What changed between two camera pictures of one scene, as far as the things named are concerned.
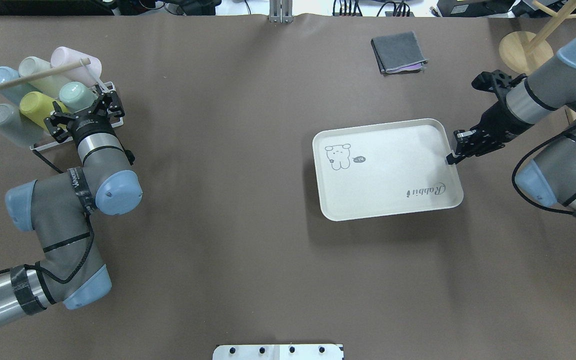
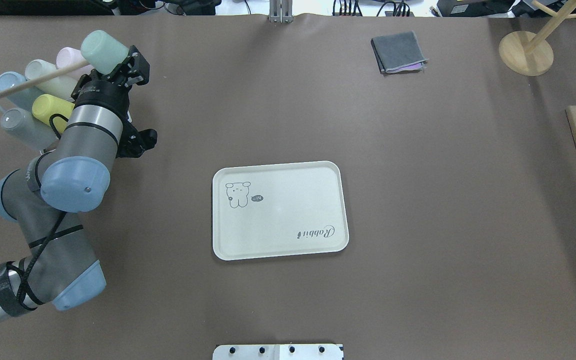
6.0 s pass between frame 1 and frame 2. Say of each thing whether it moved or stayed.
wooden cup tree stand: stayed
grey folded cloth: stayed
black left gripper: moved
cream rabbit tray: moved
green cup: moved
